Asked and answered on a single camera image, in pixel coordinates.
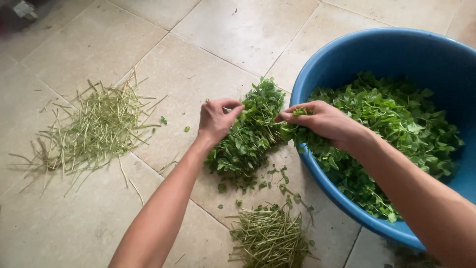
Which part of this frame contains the person's left hand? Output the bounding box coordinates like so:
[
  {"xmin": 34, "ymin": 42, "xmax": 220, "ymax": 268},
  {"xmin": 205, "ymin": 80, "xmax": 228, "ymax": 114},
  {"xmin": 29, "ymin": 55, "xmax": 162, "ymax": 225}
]
[{"xmin": 197, "ymin": 98, "xmax": 246, "ymax": 145}]

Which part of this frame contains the person's right hand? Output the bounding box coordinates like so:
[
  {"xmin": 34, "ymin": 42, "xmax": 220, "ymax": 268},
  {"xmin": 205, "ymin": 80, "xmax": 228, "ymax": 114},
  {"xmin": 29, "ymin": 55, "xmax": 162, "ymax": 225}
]
[{"xmin": 274, "ymin": 100, "xmax": 367, "ymax": 151}]

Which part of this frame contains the bunch of leafy green herbs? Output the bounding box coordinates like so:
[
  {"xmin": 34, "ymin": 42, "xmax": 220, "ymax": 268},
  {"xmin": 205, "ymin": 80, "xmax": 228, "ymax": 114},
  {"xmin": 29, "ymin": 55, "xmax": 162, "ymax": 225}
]
[{"xmin": 204, "ymin": 77, "xmax": 294, "ymax": 194}]

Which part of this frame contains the heap of picked green leaves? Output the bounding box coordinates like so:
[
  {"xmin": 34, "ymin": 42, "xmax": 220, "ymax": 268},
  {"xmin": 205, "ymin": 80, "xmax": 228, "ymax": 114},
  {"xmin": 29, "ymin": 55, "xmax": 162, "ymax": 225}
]
[{"xmin": 294, "ymin": 71, "xmax": 465, "ymax": 223}]

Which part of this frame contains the large pile of bare stems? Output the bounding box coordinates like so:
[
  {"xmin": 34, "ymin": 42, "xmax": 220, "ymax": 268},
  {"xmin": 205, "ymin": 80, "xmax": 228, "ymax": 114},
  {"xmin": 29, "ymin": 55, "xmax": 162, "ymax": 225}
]
[{"xmin": 8, "ymin": 67, "xmax": 169, "ymax": 198}]

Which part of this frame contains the large blue plastic basin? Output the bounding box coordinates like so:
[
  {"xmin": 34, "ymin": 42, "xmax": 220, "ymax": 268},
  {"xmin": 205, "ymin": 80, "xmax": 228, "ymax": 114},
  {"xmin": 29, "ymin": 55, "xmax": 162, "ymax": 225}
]
[{"xmin": 289, "ymin": 27, "xmax": 476, "ymax": 251}]

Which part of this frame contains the small pile of cut stems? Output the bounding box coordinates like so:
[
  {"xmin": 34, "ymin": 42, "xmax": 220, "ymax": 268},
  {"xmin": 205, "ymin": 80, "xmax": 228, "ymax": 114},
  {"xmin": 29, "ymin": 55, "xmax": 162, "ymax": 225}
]
[{"xmin": 225, "ymin": 203, "xmax": 320, "ymax": 268}]

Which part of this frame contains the white object in corner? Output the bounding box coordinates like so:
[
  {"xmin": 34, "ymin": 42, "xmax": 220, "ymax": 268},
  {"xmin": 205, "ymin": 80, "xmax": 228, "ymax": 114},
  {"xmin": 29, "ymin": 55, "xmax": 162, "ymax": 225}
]
[{"xmin": 13, "ymin": 0, "xmax": 38, "ymax": 20}]

